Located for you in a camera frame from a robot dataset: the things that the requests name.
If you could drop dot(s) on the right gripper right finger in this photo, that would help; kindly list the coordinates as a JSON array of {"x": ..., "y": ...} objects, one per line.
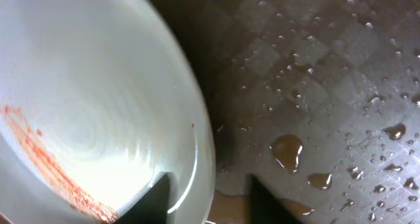
[{"x": 262, "y": 207}]

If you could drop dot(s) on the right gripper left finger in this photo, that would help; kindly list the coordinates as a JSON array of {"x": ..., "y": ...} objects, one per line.
[{"x": 152, "y": 207}]

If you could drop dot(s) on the pale grey plate top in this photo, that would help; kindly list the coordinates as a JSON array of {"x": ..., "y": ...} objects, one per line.
[{"x": 98, "y": 103}]

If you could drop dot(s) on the brown plastic serving tray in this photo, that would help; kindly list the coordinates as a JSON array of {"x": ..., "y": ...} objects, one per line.
[{"x": 317, "y": 98}]

